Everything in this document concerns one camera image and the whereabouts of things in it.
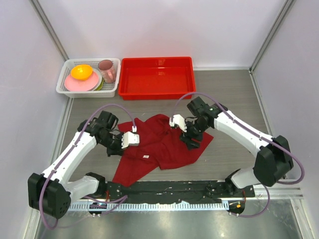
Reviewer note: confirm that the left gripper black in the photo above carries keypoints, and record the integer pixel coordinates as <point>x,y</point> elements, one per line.
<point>118,150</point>

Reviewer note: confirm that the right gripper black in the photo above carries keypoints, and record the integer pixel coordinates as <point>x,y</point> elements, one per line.
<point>187,137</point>

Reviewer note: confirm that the red t-shirt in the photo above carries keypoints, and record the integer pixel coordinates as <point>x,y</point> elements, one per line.
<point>159,147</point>

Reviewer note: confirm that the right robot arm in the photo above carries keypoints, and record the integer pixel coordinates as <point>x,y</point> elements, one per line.
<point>272,154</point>

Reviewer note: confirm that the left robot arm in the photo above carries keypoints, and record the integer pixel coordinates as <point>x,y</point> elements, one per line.
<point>51,192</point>

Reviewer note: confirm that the white plastic basket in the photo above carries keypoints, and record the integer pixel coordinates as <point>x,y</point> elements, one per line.
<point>107,90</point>

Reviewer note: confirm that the green plate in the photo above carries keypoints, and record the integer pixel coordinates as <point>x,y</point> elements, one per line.
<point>100,85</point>

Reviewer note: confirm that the pink plate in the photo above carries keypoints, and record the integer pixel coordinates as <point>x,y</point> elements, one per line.
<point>90,84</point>

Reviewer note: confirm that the red plastic bin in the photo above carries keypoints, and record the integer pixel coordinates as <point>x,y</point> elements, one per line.
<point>156,78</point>

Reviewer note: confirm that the pink translucent cup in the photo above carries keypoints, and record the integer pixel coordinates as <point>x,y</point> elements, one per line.
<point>107,70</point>

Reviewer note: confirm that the orange bowl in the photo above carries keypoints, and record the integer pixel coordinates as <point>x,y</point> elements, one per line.
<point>81,72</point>

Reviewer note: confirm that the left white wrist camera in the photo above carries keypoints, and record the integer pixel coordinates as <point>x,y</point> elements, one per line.
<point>130,138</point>

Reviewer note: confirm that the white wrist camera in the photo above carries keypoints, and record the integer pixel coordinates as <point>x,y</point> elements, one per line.
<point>178,121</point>
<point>130,138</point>

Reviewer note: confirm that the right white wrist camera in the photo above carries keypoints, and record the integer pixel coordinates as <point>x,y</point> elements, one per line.
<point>178,121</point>

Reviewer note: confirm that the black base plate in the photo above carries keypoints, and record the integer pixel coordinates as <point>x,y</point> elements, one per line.
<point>169,192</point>

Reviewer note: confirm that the white slotted cable duct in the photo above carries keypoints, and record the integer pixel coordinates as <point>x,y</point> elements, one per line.
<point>91,206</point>

